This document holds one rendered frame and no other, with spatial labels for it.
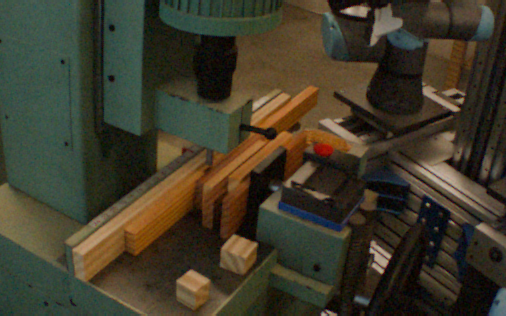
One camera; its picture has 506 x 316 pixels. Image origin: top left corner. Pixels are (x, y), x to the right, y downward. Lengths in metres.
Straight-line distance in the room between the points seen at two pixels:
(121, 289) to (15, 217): 0.37
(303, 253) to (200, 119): 0.25
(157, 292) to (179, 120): 0.28
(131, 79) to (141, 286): 0.31
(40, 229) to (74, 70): 0.31
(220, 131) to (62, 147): 0.28
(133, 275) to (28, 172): 0.38
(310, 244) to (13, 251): 0.53
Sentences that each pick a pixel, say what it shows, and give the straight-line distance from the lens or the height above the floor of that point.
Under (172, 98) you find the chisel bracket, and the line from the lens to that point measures 1.01.
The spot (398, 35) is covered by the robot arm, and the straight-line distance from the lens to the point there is 1.26.
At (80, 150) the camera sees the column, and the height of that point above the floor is 0.96.
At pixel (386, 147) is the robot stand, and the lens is 1.62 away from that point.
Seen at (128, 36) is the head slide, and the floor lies 1.16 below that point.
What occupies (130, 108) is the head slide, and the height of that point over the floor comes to 1.04.
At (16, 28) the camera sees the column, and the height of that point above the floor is 1.14.
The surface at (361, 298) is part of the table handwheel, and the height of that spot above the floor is 0.82.
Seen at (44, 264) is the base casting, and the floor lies 0.79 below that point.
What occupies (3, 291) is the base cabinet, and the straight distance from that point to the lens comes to 1.29.
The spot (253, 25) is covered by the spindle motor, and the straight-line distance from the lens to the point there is 0.88.
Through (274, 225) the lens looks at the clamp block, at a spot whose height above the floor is 0.94.
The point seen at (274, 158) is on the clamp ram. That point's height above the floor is 0.99.
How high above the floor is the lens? 1.51
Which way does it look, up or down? 31 degrees down
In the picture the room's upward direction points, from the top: 6 degrees clockwise
